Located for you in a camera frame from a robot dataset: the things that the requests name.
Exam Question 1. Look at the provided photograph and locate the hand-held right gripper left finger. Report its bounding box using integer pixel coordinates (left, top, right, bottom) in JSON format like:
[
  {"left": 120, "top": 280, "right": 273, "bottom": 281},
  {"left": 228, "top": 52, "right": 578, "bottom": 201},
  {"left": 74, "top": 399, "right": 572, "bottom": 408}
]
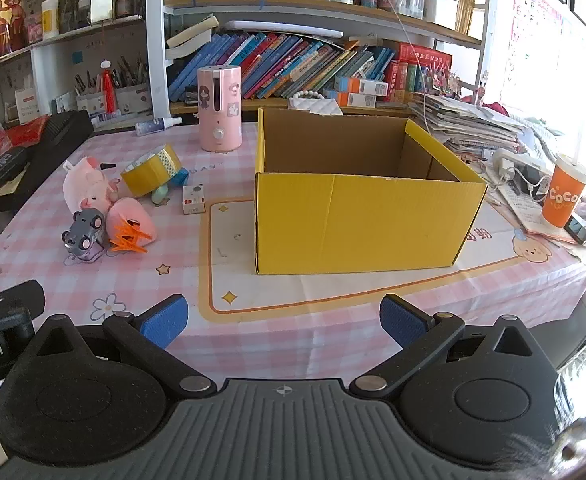
[{"left": 22, "top": 294, "right": 218, "bottom": 404}]

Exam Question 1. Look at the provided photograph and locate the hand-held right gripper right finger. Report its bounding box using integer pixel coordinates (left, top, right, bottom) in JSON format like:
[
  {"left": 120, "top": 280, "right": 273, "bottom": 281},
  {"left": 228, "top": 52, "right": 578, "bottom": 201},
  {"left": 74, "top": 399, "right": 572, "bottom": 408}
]
[{"left": 349, "top": 294, "right": 560, "bottom": 402}]

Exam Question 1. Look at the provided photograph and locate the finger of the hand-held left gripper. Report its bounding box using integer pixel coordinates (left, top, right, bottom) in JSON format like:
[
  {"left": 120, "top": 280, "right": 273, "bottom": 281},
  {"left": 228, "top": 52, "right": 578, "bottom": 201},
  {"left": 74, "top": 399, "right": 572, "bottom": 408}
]
[{"left": 0, "top": 280, "right": 45, "bottom": 317}]

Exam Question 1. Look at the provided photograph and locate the orange clip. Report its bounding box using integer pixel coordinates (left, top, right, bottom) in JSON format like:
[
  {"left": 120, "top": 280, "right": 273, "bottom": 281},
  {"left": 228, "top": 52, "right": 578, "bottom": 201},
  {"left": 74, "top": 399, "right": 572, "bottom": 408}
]
[{"left": 109, "top": 225, "right": 151, "bottom": 255}]

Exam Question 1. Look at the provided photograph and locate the grey toy mouse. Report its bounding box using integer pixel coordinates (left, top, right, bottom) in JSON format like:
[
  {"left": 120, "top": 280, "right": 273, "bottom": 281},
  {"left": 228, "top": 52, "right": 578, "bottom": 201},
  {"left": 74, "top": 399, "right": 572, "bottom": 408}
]
[{"left": 62, "top": 208, "right": 108, "bottom": 263}]

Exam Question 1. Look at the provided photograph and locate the yellow cardboard box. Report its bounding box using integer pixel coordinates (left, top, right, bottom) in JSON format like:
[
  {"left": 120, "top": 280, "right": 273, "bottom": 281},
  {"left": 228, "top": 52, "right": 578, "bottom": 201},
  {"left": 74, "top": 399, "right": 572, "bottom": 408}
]
[{"left": 254, "top": 107, "right": 488, "bottom": 276}]

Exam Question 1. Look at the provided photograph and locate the small pink plush duck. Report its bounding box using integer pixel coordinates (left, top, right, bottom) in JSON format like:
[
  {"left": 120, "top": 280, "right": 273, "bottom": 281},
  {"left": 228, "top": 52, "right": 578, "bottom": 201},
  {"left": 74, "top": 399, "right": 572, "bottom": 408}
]
[{"left": 104, "top": 197, "right": 158, "bottom": 247}]

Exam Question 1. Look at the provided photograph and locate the small white cube box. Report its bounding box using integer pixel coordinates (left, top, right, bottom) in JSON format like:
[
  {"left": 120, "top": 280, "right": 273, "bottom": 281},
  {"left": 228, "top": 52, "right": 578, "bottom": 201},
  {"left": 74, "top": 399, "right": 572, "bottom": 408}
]
[{"left": 181, "top": 185, "right": 207, "bottom": 215}]

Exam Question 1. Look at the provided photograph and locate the pink plush pig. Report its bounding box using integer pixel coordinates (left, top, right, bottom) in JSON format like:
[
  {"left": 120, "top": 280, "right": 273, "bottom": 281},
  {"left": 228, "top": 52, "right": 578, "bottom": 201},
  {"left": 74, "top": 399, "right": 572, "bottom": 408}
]
[{"left": 62, "top": 156, "right": 120, "bottom": 211}]

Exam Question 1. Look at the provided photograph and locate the yellow tape roll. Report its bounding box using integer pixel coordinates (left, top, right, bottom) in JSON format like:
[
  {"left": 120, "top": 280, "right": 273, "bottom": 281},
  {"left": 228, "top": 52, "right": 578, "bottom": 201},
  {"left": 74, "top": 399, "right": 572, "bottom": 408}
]
[{"left": 120, "top": 143, "right": 182, "bottom": 198}]

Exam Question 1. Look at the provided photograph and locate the pink checked tablecloth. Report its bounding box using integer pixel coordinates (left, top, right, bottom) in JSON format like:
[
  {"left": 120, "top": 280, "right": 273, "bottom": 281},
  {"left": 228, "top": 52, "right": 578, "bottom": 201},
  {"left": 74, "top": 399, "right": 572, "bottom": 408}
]
[{"left": 0, "top": 110, "right": 586, "bottom": 381}]

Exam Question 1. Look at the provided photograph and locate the white spray bottle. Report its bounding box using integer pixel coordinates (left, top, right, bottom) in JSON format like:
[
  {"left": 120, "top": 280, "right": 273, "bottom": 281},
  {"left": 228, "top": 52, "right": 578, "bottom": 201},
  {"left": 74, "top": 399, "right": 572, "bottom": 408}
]
[{"left": 134, "top": 116, "right": 183, "bottom": 136}]

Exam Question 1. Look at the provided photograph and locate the white power strip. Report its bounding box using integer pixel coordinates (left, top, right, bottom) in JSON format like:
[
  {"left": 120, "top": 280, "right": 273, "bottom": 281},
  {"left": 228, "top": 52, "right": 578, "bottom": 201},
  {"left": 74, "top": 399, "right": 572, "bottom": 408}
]
[{"left": 493, "top": 147, "right": 548, "bottom": 181}]

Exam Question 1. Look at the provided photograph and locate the black phone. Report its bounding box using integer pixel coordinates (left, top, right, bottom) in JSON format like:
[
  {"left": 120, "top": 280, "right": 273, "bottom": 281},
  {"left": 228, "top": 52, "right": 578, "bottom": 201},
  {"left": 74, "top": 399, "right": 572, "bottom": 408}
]
[{"left": 564, "top": 212, "right": 586, "bottom": 246}]

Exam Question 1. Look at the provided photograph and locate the orange drink cup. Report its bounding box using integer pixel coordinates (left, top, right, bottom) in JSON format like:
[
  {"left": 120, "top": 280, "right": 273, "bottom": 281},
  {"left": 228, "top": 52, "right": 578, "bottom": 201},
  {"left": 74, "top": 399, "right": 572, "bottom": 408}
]
[{"left": 541, "top": 127, "right": 586, "bottom": 228}]

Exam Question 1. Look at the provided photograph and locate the white pen cup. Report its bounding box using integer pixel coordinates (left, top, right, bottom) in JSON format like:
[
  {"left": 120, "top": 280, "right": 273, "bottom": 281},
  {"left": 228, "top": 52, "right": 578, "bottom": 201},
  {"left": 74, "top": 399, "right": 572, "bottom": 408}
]
[
  {"left": 116, "top": 82, "right": 151, "bottom": 116},
  {"left": 76, "top": 85, "right": 106, "bottom": 113}
]

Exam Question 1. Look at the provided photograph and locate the stack of papers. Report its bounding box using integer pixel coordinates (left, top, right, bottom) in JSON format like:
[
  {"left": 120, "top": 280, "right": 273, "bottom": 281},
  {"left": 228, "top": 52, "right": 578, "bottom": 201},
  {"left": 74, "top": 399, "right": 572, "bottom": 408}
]
[{"left": 407, "top": 92, "right": 528, "bottom": 153}]

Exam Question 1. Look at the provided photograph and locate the pink humidifier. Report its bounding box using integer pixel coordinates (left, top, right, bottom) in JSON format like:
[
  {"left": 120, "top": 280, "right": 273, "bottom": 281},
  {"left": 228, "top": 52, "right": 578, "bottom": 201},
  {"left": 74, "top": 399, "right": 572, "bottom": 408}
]
[{"left": 196, "top": 65, "right": 244, "bottom": 152}]

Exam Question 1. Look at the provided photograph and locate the red tassel ornament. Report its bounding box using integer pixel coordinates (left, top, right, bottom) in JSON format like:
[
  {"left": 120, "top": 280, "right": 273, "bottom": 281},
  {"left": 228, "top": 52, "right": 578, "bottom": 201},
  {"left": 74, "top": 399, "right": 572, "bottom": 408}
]
[{"left": 100, "top": 60, "right": 119, "bottom": 116}]

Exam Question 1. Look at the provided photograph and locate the orange and white carton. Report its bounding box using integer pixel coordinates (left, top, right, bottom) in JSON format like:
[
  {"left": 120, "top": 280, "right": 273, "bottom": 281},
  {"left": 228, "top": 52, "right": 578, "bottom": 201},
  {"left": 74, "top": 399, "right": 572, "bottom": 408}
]
[
  {"left": 333, "top": 76, "right": 389, "bottom": 96},
  {"left": 330, "top": 91, "right": 378, "bottom": 108}
]

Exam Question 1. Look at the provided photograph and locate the white quilted pouch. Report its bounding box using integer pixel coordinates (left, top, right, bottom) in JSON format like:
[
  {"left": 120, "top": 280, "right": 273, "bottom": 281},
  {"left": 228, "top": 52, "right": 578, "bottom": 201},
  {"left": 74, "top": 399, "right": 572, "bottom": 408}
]
[{"left": 288, "top": 90, "right": 344, "bottom": 116}]

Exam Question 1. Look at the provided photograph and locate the thick red book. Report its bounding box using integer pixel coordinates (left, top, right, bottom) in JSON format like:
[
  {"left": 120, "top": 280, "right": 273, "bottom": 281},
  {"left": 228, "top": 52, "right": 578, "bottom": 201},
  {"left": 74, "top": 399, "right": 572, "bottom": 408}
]
[{"left": 397, "top": 41, "right": 452, "bottom": 67}]

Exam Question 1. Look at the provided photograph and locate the white jar yellow label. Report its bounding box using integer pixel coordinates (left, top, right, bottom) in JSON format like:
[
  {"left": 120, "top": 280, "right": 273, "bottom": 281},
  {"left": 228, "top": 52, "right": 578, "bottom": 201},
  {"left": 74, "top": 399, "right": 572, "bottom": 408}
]
[{"left": 40, "top": 0, "right": 60, "bottom": 40}]

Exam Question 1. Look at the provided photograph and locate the long row of colourful books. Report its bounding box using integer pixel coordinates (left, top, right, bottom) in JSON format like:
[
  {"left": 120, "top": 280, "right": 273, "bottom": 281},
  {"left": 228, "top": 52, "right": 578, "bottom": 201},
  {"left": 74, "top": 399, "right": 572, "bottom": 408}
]
[{"left": 165, "top": 15, "right": 399, "bottom": 103}]

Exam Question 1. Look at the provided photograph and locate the white bookshelf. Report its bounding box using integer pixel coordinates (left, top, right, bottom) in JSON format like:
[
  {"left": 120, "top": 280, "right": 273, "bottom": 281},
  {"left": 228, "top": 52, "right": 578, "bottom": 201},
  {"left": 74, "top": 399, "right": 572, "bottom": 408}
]
[{"left": 146, "top": 0, "right": 491, "bottom": 118}]

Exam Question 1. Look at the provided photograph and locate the white pen box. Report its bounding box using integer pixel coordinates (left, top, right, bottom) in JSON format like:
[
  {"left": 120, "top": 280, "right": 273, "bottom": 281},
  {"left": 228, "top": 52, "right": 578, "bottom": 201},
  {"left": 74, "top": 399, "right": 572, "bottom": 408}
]
[{"left": 423, "top": 0, "right": 458, "bottom": 31}]

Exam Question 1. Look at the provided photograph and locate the white light bar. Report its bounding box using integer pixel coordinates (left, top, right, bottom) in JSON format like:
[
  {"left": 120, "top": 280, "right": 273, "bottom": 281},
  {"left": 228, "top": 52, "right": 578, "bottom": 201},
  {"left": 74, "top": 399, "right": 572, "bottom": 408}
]
[{"left": 224, "top": 20, "right": 344, "bottom": 41}]

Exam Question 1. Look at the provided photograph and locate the white cable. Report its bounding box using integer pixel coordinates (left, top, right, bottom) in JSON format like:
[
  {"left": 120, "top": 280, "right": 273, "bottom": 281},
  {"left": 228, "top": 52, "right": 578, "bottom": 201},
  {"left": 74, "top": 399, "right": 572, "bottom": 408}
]
[{"left": 380, "top": 0, "right": 429, "bottom": 116}]

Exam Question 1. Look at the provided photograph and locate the wall poster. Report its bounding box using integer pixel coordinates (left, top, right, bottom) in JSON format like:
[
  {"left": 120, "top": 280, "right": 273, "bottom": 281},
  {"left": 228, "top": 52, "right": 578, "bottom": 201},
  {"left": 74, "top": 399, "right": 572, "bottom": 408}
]
[{"left": 505, "top": 0, "right": 564, "bottom": 96}]

